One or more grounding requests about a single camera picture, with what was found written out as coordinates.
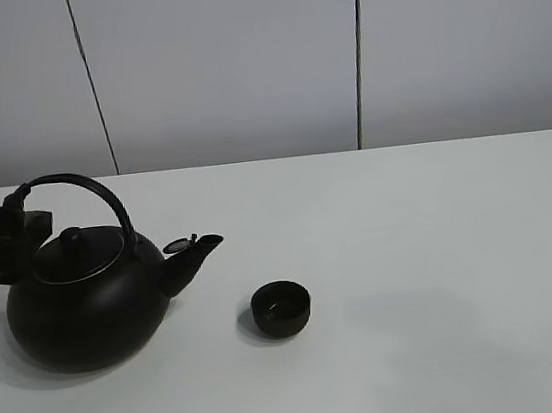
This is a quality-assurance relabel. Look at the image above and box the small black teacup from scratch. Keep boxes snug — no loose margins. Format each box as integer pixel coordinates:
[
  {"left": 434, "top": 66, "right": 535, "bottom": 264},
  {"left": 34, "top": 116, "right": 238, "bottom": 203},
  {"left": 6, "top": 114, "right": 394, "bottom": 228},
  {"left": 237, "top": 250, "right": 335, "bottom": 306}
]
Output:
[{"left": 250, "top": 280, "right": 312, "bottom": 340}]

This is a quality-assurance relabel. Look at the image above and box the black round teapot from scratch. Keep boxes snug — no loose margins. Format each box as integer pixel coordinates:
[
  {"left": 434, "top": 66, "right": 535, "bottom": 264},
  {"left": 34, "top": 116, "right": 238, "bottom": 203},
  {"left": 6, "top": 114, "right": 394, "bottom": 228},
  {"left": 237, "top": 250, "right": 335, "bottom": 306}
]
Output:
[{"left": 3, "top": 173, "right": 223, "bottom": 374}]

